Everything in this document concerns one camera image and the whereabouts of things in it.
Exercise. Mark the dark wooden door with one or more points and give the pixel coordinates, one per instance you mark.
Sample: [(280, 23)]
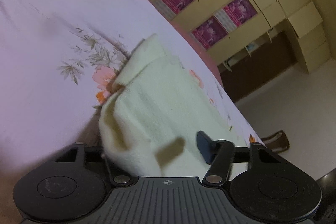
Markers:
[(259, 68)]

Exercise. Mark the upper right purple poster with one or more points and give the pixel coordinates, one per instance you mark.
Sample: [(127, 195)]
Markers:
[(240, 11)]

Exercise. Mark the pale green cloth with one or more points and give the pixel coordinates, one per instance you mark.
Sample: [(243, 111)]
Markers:
[(149, 125)]

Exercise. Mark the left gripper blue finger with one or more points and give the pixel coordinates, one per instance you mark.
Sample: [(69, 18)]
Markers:
[(218, 155)]

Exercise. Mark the cream corner shelf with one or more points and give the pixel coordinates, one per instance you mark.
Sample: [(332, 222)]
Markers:
[(245, 52)]

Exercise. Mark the lilac floral bed sheet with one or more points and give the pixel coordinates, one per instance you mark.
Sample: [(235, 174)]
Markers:
[(57, 56)]

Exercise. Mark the pink bed cover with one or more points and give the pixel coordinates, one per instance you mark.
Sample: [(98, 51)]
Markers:
[(200, 51)]

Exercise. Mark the dark wooden chair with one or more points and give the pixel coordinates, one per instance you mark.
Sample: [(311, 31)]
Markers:
[(277, 142)]

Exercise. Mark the lower right purple poster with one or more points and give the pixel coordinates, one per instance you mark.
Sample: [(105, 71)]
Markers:
[(209, 32)]

